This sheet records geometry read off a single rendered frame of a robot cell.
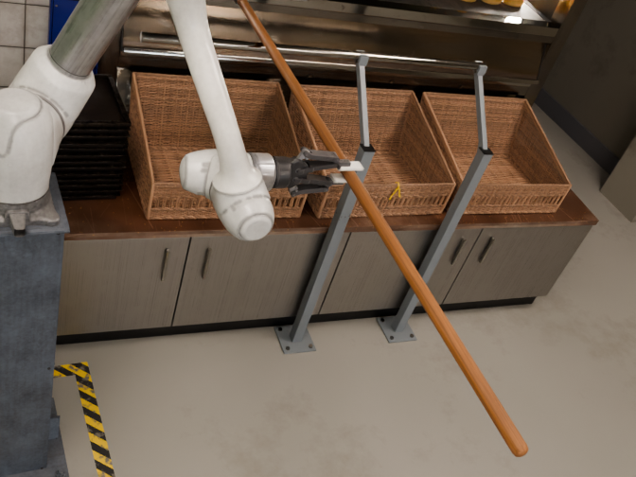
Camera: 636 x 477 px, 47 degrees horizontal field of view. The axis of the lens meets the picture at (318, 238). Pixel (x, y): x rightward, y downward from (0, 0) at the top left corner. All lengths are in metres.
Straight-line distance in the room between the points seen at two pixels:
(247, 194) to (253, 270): 1.21
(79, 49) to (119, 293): 1.11
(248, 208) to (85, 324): 1.34
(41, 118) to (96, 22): 0.24
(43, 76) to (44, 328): 0.64
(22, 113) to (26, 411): 0.95
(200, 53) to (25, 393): 1.13
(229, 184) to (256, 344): 1.53
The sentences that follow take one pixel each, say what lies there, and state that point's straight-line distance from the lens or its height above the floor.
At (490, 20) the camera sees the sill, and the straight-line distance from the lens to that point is 3.16.
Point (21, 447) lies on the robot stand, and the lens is 2.41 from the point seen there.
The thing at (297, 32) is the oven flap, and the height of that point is 1.04.
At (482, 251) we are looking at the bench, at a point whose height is 0.42.
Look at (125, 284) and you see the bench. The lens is 2.58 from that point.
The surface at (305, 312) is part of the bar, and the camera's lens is 2.87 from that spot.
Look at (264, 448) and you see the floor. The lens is 2.67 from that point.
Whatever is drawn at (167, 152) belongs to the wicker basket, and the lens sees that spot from 2.77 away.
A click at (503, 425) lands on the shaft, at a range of 1.39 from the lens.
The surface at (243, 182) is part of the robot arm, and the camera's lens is 1.48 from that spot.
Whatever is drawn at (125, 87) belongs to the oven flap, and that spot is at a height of 0.77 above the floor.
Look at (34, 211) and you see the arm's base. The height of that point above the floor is 1.03.
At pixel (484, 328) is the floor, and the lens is 3.46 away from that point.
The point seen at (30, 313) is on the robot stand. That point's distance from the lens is 1.95.
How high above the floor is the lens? 2.17
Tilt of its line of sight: 38 degrees down
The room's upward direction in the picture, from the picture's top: 20 degrees clockwise
